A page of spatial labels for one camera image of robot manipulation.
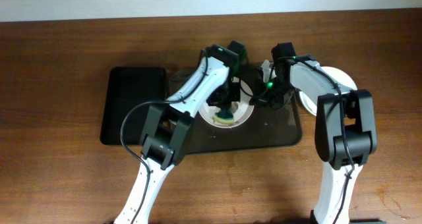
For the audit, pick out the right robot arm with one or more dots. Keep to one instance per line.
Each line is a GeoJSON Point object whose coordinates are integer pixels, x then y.
{"type": "Point", "coordinates": [345, 130]}

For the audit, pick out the white plate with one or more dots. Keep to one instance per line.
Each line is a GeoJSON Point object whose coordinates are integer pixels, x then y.
{"type": "Point", "coordinates": [336, 74]}
{"type": "Point", "coordinates": [241, 112]}

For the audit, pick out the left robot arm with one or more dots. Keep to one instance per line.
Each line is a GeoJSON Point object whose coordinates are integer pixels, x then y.
{"type": "Point", "coordinates": [168, 124]}

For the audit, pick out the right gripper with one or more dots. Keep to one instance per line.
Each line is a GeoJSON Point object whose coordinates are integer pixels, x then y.
{"type": "Point", "coordinates": [264, 100]}

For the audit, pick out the black small tray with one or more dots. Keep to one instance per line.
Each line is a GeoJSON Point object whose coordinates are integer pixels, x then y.
{"type": "Point", "coordinates": [128, 87]}

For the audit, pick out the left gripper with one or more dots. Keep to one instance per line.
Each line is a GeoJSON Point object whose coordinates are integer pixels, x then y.
{"type": "Point", "coordinates": [223, 101]}

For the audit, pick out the white plate top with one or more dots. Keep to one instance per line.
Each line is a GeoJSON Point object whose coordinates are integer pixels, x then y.
{"type": "Point", "coordinates": [241, 112]}

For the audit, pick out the dark brown large tray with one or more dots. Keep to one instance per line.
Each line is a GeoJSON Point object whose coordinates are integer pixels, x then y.
{"type": "Point", "coordinates": [265, 128]}

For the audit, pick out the green yellow sponge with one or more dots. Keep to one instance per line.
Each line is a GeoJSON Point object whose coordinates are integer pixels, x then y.
{"type": "Point", "coordinates": [224, 116]}

